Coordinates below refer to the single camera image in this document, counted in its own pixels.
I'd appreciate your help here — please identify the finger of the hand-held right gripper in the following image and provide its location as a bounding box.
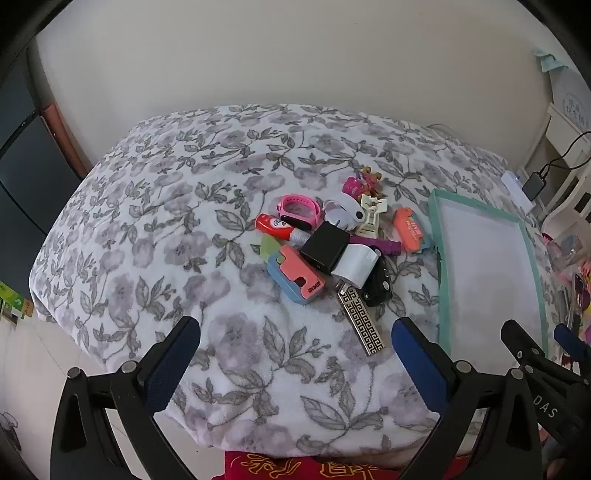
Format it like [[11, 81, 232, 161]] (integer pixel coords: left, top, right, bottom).
[[501, 319, 550, 370], [554, 323, 591, 358]]

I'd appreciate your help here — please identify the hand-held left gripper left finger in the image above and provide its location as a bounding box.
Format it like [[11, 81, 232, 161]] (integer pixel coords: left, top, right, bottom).
[[51, 316, 201, 480]]

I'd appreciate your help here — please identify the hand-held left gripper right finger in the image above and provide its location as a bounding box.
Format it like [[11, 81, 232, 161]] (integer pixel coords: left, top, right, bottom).
[[392, 318, 541, 480]]

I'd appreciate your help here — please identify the teal rimmed white tray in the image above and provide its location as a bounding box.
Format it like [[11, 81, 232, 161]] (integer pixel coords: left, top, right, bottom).
[[427, 188, 549, 361]]

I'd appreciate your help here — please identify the pink and blue phone stand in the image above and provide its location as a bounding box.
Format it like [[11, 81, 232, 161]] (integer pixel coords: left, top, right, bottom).
[[268, 244, 328, 306]]

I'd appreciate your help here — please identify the green plastic card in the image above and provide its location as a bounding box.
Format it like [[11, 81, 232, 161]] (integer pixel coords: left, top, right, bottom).
[[259, 234, 284, 259]]

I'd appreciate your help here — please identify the red bottle with clear cap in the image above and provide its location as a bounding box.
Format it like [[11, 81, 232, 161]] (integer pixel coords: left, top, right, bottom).
[[255, 213, 312, 243]]

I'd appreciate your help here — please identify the black patterned metal lighter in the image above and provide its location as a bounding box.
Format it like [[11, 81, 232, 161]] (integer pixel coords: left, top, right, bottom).
[[335, 279, 386, 357]]

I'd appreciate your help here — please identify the pile of colourful clutter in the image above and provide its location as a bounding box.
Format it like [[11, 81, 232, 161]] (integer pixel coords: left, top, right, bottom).
[[542, 231, 591, 333]]

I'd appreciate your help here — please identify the black car key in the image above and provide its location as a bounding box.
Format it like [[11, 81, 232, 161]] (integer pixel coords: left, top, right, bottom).
[[361, 254, 394, 306]]

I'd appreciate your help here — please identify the white glossy box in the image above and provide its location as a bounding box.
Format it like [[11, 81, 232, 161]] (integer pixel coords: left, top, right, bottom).
[[332, 244, 378, 289]]

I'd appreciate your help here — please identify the floral grey white blanket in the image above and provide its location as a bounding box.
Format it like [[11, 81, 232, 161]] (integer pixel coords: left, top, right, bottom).
[[28, 104, 555, 462]]

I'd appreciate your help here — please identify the purple plastic stick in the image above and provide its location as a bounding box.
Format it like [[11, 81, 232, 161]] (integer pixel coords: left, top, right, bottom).
[[348, 235, 402, 256]]

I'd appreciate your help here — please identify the red cloth with gold print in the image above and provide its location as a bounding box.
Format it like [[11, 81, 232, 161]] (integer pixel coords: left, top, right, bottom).
[[224, 451, 472, 480]]

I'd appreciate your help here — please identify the black square box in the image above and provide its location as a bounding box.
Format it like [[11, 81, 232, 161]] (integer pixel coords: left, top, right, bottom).
[[300, 222, 351, 276]]

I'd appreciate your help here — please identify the cream plastic clip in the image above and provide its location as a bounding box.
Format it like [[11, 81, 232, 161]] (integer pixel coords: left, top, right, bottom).
[[355, 194, 389, 238]]

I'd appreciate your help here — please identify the white power strip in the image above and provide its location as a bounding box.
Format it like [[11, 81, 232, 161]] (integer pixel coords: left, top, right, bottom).
[[501, 171, 536, 213]]

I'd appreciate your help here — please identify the black charger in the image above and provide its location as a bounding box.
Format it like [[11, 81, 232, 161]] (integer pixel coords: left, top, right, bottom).
[[522, 172, 550, 201]]

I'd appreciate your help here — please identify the green box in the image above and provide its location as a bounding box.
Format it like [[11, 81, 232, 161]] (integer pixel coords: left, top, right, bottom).
[[0, 281, 33, 324]]

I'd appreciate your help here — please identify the pink orange toy figure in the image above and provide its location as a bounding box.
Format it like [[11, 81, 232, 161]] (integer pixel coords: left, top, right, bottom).
[[342, 167, 384, 198]]

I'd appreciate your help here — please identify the pink watch band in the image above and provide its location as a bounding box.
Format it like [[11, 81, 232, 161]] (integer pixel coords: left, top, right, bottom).
[[276, 195, 322, 230]]

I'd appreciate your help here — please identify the dark cabinet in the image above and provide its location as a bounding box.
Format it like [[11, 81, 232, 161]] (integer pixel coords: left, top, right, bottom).
[[0, 51, 88, 296]]

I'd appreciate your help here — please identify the white furniture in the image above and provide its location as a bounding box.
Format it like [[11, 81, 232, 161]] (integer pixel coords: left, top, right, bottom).
[[522, 69, 591, 232]]

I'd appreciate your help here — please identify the black cable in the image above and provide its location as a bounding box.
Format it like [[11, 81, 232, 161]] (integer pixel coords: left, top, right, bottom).
[[540, 134, 591, 178]]

